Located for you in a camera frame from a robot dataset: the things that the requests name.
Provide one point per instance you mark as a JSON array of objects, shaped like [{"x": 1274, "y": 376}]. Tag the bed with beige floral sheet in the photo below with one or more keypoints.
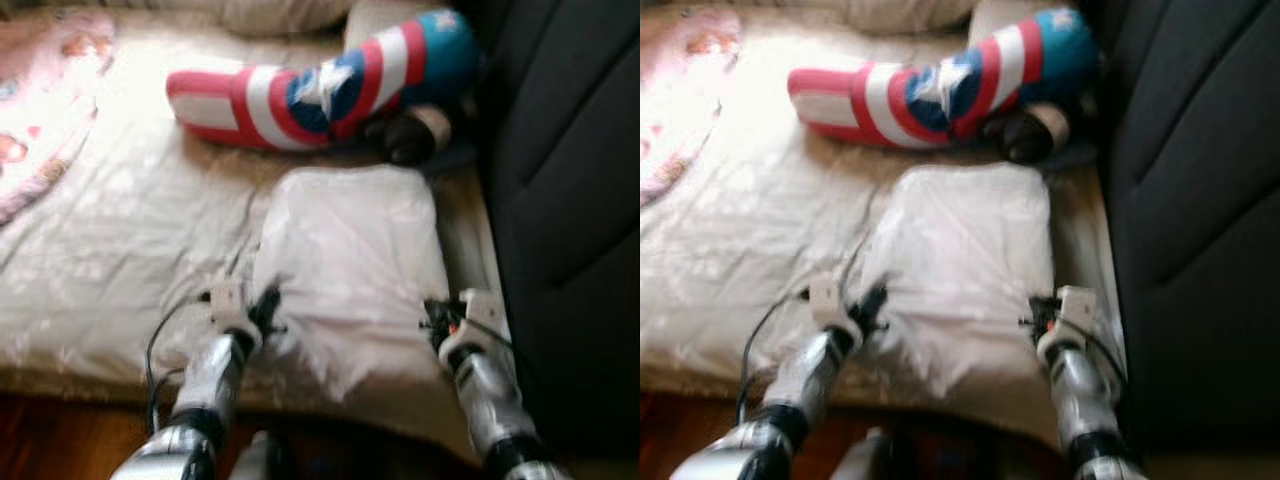
[
  {"x": 760, "y": 220},
  {"x": 150, "y": 220}
]

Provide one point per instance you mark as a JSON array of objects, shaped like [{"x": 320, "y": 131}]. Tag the black upholstered chair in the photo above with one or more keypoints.
[
  {"x": 570, "y": 200},
  {"x": 1200, "y": 200}
]

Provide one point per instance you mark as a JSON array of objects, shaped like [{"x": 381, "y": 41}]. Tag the dark brown plush toy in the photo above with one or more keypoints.
[
  {"x": 1025, "y": 135},
  {"x": 405, "y": 135}
]

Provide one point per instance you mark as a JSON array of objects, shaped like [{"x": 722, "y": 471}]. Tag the beige pillow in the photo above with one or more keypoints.
[
  {"x": 280, "y": 15},
  {"x": 900, "y": 12}
]

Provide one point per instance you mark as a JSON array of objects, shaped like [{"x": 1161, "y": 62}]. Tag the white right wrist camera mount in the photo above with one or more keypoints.
[
  {"x": 485, "y": 308},
  {"x": 1078, "y": 305}
]

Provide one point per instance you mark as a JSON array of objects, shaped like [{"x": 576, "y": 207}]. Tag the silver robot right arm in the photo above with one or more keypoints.
[
  {"x": 1085, "y": 400},
  {"x": 490, "y": 400}
]

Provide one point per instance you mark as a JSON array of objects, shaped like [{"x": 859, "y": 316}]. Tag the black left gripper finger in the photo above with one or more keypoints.
[
  {"x": 877, "y": 296},
  {"x": 272, "y": 297}
]

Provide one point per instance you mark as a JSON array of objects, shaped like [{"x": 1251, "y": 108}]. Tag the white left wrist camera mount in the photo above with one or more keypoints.
[
  {"x": 825, "y": 295},
  {"x": 228, "y": 300}
]

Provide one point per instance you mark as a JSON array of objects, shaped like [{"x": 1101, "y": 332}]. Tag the silver robot left leg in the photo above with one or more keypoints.
[
  {"x": 255, "y": 460},
  {"x": 865, "y": 458}
]

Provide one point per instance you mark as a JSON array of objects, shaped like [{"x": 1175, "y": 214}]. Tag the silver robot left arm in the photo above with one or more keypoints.
[
  {"x": 810, "y": 380},
  {"x": 205, "y": 385}
]

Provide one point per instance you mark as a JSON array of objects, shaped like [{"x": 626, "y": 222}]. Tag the plain off-white pillow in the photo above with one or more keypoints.
[
  {"x": 350, "y": 260},
  {"x": 960, "y": 260}
]

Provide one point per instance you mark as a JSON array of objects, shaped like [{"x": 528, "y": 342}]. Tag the red white blue shield bolster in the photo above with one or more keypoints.
[
  {"x": 300, "y": 95},
  {"x": 920, "y": 95}
]

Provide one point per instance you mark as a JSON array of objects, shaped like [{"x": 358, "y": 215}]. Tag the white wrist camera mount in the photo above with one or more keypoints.
[
  {"x": 1078, "y": 305},
  {"x": 228, "y": 300},
  {"x": 485, "y": 308},
  {"x": 825, "y": 295}
]

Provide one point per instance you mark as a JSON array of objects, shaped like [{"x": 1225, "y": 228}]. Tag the pink cartoon print blanket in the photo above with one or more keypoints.
[
  {"x": 675, "y": 100},
  {"x": 45, "y": 110}
]

